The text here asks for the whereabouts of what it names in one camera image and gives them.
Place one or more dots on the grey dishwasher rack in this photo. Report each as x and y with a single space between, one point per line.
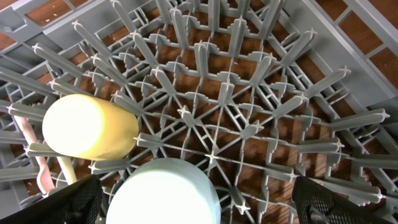
254 93

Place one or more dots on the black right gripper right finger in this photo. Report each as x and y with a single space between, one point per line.
316 204

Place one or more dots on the yellow plastic cup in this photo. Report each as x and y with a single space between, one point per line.
90 128

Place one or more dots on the light blue bowl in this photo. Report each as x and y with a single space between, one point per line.
166 190

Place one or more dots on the white plastic fork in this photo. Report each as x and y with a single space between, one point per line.
44 178

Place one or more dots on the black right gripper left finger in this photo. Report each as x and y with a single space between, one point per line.
78 203

